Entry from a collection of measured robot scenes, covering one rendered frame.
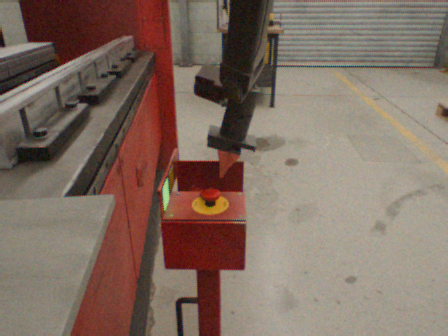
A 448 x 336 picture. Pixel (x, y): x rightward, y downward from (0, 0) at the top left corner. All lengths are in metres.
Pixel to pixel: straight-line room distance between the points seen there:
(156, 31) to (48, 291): 2.16
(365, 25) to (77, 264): 7.56
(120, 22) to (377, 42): 6.12
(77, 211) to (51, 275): 0.06
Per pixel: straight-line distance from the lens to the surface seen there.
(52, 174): 0.64
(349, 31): 7.60
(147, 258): 1.72
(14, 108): 0.73
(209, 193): 0.65
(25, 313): 0.20
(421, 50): 8.08
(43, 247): 0.24
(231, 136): 0.68
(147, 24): 2.31
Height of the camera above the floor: 1.13
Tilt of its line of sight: 25 degrees down
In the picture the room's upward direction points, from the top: straight up
